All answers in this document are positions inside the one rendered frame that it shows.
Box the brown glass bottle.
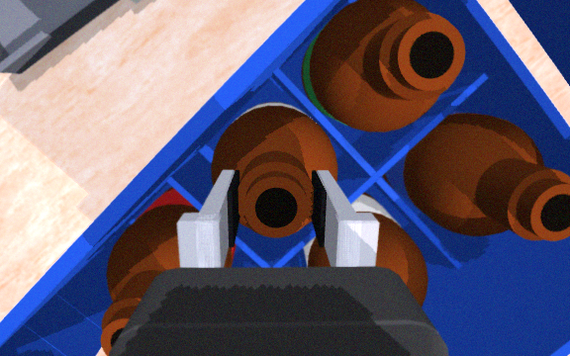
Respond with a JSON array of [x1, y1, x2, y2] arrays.
[[301, 0, 465, 133], [101, 187, 199, 356], [303, 192, 428, 307], [382, 111, 570, 241], [211, 102, 338, 238]]

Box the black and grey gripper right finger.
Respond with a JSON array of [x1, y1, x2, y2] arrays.
[[311, 170, 379, 267]]

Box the blue box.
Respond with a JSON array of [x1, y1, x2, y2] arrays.
[[29, 0, 570, 356]]

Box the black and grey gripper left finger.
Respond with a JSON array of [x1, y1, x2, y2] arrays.
[[177, 170, 240, 267]]

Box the dark grey tray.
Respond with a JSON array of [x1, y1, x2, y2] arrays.
[[0, 0, 120, 71]]

